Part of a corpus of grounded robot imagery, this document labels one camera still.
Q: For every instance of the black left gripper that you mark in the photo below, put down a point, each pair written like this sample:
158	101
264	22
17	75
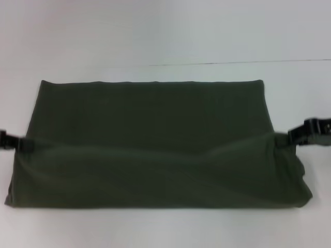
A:
7	140

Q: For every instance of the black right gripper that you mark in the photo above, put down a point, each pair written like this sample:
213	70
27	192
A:
319	131

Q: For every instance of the dark green FREE t-shirt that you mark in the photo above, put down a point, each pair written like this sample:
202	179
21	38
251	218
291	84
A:
155	142

